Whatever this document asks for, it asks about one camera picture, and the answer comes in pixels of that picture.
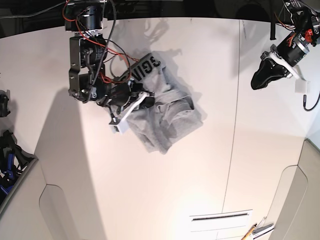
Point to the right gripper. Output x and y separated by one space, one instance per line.
139 98

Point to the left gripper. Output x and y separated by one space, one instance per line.
280 62

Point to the grey T-shirt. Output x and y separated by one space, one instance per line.
173 115

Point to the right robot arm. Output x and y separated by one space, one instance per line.
88 51

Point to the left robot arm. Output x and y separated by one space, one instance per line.
306 24

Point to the black power strip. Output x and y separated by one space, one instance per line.
126 7

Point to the black device at table edge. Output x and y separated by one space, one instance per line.
4 100

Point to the blue black clamps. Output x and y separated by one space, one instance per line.
13 162

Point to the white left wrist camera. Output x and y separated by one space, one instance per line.
301 86

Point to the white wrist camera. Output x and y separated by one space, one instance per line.
301 86
118 125

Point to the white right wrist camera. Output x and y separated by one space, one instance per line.
118 125

